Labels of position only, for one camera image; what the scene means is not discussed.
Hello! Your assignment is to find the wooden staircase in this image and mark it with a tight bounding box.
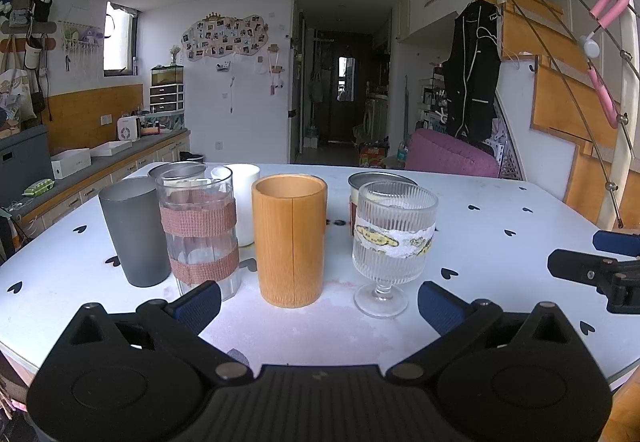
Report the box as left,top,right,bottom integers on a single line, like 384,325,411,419
474,0,640,230

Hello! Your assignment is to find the washing machine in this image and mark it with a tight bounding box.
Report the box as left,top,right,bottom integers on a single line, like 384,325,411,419
364,94,389,144

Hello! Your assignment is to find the pink pouf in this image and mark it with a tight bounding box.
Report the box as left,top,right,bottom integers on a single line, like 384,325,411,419
404,128,501,179

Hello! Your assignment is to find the small drawer unit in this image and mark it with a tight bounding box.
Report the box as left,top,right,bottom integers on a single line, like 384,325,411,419
148,84,185,114

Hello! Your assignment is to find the metal cup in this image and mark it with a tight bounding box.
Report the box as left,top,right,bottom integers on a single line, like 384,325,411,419
148,161,207,181

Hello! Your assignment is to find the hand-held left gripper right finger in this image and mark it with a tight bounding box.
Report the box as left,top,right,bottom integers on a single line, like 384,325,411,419
386,281,572,381

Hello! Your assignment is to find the window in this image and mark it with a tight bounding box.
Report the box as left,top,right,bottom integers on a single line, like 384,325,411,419
103,0,139,77

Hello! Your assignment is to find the grey storage box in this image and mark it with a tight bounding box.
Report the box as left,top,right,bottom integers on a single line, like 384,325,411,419
0,124,54,209

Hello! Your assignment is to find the black jacket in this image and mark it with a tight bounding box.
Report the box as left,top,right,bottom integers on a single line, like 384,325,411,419
443,0,502,146

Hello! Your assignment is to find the bamboo cup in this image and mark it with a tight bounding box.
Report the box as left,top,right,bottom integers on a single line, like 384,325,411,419
250,174,329,308

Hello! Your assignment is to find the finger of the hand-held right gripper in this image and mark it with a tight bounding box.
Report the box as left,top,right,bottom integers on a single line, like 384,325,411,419
547,249,640,316
593,230,640,257

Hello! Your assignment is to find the wall rack with bags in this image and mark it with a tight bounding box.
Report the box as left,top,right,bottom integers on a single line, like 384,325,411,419
0,0,60,135

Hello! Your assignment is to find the ribbed glass goblet cup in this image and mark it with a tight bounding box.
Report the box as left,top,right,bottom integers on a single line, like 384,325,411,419
351,180,439,319

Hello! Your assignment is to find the glass fish tank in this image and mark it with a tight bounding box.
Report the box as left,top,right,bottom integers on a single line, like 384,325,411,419
151,65,185,87

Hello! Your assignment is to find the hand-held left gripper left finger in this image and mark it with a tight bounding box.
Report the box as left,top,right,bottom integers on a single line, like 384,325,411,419
67,280,254,381

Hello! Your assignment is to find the grey-topped cabinet counter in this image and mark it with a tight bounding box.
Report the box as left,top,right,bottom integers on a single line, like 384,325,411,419
14,126,192,245

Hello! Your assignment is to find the white cup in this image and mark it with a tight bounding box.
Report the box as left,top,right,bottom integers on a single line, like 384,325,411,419
210,163,262,248

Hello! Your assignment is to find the metal stair railing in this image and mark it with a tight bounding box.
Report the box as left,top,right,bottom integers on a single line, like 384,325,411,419
427,0,640,230

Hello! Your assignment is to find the clear cup with pink bands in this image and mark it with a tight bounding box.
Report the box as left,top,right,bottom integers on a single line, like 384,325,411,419
155,165,244,301

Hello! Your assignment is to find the green wipes packet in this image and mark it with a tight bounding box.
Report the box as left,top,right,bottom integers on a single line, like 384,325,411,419
22,178,55,197

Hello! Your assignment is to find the cloud-shaped photo board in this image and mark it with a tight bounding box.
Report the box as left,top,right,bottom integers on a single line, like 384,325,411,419
180,13,271,61

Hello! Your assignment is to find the grey frosted cup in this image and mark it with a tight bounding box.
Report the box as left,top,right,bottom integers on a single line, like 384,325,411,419
98,177,173,288

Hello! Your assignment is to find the orange carton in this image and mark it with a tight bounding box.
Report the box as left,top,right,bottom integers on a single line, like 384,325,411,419
358,145,389,168

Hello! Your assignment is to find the flat white box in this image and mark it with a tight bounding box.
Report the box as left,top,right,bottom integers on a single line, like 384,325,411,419
90,140,134,157

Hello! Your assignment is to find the glass jar with brown label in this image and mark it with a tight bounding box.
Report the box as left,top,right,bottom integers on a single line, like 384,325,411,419
347,171,419,239

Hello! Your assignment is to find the small white appliance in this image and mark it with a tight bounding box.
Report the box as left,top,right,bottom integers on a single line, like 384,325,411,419
117,115,143,142

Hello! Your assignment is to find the pink exercise grip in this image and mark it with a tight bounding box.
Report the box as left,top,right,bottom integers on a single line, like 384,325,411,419
579,0,631,129

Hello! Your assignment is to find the dark door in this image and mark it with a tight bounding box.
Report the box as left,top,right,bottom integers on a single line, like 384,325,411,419
320,33,373,146

